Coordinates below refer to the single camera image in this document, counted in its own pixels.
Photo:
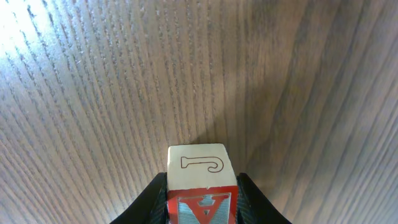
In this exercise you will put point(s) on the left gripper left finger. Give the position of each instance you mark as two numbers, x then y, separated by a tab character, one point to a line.
150	207

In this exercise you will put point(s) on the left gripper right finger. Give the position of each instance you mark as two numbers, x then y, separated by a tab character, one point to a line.
253	207

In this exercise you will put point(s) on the red letter A block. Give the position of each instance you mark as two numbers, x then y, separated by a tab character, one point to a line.
201	184

